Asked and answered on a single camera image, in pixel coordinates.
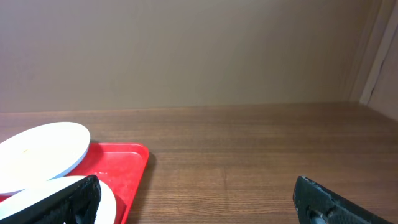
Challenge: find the white plate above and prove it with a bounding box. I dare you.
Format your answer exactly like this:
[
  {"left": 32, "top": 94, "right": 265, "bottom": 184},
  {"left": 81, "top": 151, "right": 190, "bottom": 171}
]
[
  {"left": 1, "top": 122, "right": 91, "bottom": 196},
  {"left": 1, "top": 175, "right": 116, "bottom": 224}
]

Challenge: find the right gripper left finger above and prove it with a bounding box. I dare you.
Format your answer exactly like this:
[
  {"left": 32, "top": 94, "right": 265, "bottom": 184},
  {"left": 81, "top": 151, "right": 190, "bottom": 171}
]
[{"left": 1, "top": 175, "right": 101, "bottom": 223}]

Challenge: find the white plate top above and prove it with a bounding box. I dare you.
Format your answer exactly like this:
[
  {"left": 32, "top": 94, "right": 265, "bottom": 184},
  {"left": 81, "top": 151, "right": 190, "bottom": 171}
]
[{"left": 1, "top": 122, "right": 91, "bottom": 196}]

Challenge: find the red plastic tray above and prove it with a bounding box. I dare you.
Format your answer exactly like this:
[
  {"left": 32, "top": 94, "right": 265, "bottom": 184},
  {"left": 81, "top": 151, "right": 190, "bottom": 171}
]
[{"left": 0, "top": 142, "right": 150, "bottom": 224}]

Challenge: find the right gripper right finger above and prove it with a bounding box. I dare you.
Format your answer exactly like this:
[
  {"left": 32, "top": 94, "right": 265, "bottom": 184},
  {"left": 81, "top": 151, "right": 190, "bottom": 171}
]
[{"left": 293, "top": 176, "right": 392, "bottom": 224}]

